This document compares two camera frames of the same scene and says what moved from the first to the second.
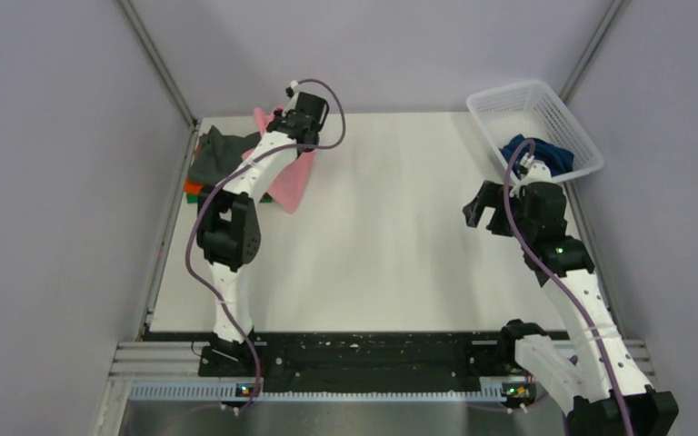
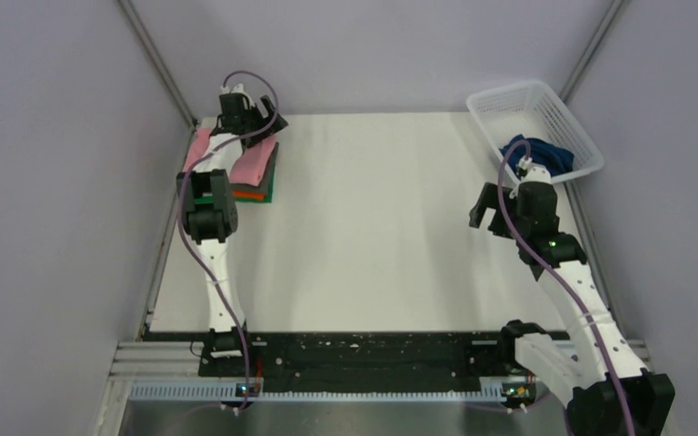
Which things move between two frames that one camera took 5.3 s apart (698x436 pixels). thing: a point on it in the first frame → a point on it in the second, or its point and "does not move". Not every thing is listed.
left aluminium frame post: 158,60 does not move
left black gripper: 284,115 → 267,121
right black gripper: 487,197 does not move
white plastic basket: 534,108 does not move
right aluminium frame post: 615,9 does not move
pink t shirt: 287,189 → 249,163
